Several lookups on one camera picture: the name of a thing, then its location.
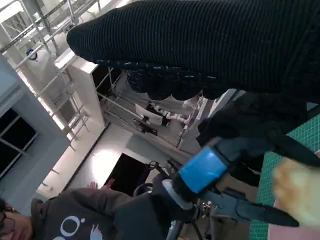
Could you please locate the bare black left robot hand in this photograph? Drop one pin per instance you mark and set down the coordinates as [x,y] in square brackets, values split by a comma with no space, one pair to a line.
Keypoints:
[207,170]

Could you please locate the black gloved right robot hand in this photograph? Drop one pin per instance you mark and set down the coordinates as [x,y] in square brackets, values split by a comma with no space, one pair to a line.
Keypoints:
[200,42]

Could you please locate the round toy bread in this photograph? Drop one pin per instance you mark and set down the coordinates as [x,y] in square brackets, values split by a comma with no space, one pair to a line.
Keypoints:
[295,190]

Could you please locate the pink bowl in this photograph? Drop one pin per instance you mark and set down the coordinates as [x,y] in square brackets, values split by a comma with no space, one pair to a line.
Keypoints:
[295,232]

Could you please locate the green cutting mat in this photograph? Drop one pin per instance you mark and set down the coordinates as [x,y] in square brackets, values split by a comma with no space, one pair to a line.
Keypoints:
[272,162]

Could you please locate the white monitor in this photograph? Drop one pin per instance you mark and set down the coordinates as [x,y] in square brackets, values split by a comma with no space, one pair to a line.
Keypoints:
[150,115]

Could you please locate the black desk panel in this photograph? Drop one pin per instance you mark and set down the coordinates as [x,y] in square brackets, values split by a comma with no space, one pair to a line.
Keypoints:
[127,175]

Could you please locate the white shelf cabinet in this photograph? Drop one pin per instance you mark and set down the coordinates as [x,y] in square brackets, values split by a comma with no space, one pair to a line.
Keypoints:
[85,92]

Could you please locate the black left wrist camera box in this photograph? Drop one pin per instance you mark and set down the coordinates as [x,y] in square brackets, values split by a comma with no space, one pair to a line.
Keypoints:
[145,217]

